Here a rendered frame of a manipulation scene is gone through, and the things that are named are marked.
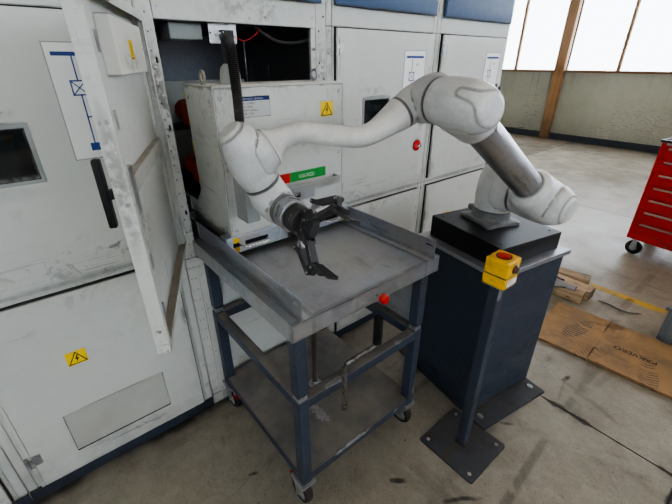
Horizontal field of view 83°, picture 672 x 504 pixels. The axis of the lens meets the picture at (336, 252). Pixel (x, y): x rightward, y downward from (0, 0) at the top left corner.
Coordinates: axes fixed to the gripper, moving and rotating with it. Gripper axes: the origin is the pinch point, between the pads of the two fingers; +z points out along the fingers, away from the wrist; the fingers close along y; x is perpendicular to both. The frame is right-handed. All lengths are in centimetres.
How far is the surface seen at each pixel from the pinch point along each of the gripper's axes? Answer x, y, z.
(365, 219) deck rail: 52, -1, -47
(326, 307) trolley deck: 13.0, -20.9, -10.6
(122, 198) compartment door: -39.9, -3.4, -19.5
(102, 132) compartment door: -45.1, 7.5, -20.1
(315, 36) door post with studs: 25, 58, -84
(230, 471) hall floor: 22, -110, -36
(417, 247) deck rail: 54, -1, -20
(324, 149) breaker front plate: 29, 19, -58
